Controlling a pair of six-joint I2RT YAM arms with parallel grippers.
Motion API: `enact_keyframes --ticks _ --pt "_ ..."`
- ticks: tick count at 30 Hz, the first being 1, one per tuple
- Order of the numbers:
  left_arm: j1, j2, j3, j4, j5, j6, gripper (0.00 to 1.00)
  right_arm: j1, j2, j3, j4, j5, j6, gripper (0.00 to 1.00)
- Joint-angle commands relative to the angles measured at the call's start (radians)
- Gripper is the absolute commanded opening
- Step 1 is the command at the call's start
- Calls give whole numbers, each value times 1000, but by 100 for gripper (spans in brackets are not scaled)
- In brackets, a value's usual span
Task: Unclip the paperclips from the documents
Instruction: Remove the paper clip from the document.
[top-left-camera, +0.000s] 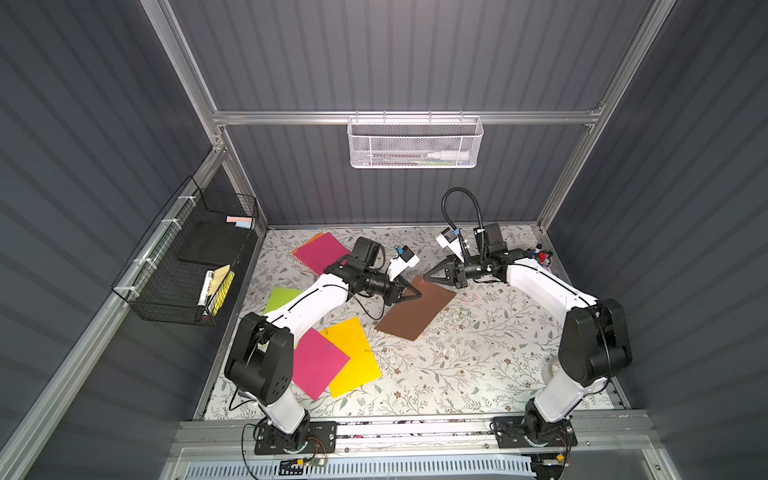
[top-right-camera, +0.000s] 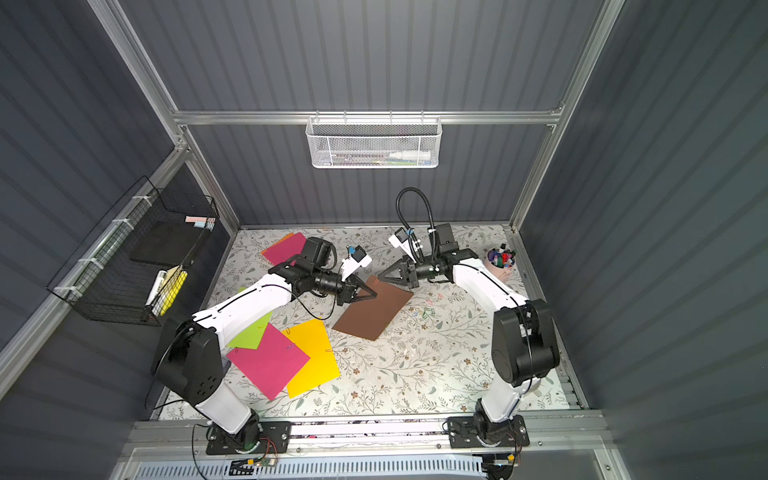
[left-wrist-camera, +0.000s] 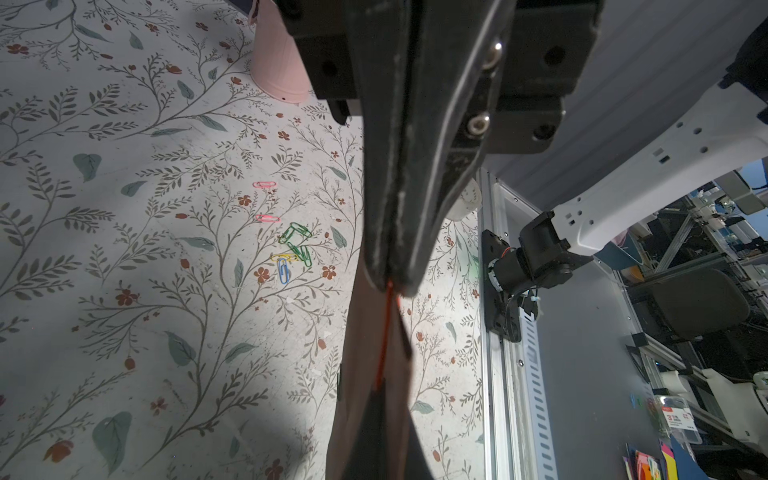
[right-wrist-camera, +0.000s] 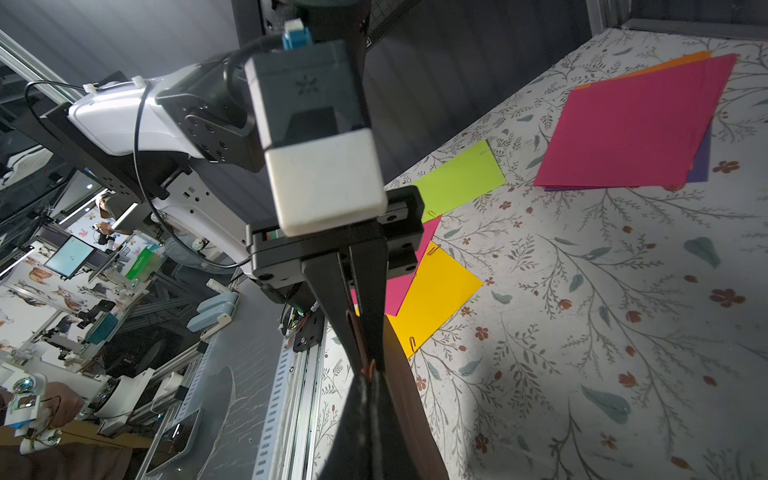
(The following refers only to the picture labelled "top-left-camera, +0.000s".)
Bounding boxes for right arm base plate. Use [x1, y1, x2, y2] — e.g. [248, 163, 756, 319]
[489, 414, 578, 450]

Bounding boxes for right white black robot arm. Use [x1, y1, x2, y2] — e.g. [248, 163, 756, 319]
[424, 224, 632, 447]

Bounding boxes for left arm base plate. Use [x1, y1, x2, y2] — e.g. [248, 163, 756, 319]
[253, 421, 338, 455]

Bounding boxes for orange paper sheet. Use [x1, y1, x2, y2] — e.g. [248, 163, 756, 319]
[292, 232, 324, 255]

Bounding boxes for pink sticky notes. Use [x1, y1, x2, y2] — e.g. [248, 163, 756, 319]
[226, 216, 253, 229]

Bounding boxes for white wire mesh basket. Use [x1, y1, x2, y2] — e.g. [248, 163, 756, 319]
[346, 113, 484, 169]

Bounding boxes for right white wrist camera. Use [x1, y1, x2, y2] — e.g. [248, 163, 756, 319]
[436, 227, 465, 262]

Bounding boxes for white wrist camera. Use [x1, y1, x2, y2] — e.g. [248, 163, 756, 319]
[386, 245, 420, 281]
[436, 227, 465, 262]

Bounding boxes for clear tape roll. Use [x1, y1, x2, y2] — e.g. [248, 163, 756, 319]
[541, 355, 560, 385]

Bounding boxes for cup of coloured markers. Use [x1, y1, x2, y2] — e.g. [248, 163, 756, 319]
[530, 245, 553, 269]

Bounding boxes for magenta paper sheet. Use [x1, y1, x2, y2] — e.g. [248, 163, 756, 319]
[293, 233, 350, 275]
[292, 329, 350, 401]

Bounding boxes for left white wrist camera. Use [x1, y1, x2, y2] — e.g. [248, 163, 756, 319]
[386, 245, 420, 281]

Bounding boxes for lime green paper sheet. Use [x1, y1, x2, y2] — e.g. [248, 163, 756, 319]
[263, 287, 302, 314]

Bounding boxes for white marker in basket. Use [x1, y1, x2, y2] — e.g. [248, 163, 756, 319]
[425, 151, 472, 165]

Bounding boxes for yellow notepad in basket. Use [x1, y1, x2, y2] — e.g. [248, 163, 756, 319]
[196, 265, 235, 321]

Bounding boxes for yellow paper sheet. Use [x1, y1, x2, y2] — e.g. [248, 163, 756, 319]
[320, 317, 382, 398]

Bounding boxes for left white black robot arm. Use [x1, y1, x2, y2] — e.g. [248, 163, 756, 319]
[224, 237, 421, 437]

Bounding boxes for black wire wall basket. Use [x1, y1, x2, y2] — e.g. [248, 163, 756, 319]
[113, 178, 259, 326]

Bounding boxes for brown paper sheet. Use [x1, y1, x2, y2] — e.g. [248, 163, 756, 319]
[375, 276, 456, 341]

